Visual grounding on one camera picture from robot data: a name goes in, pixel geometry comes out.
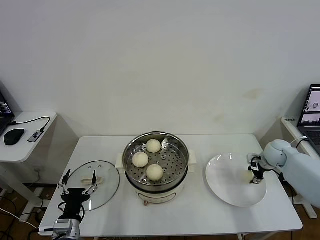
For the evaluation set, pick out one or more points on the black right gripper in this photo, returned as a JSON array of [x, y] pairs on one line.
[[258, 171]]

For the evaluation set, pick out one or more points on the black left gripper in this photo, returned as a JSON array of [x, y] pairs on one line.
[[73, 198]]

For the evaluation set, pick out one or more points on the white steamed baozi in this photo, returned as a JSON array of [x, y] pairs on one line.
[[153, 146], [246, 176], [155, 172], [140, 159]]

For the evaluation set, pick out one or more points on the round glass pot lid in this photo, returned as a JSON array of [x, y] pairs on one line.
[[110, 175]]

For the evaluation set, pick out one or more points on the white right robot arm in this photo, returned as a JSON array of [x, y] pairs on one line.
[[300, 172]]

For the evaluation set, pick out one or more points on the perforated steel steamer basket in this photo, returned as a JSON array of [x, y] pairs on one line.
[[175, 165]]

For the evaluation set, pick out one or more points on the large white round plate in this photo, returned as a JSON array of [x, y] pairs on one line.
[[225, 182]]

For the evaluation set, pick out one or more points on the white side table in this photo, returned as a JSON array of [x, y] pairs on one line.
[[22, 150], [291, 127]]

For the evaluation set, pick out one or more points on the small grey usb hub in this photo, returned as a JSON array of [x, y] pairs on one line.
[[36, 136]]

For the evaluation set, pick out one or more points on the cream electric cooking pot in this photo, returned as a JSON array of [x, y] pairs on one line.
[[157, 196]]

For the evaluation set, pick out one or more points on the black computer mouse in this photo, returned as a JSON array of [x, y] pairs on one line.
[[14, 136]]

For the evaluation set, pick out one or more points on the black laptop dark screen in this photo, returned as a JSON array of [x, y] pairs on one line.
[[3, 120]]

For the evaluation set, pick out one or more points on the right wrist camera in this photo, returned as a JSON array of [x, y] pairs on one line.
[[253, 162]]

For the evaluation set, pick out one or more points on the white wall socket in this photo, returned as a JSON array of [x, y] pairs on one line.
[[38, 170]]

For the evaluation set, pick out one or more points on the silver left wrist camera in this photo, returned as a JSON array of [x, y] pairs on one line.
[[62, 225]]

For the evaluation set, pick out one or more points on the grey laptop with camera views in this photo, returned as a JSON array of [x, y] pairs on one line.
[[312, 135]]

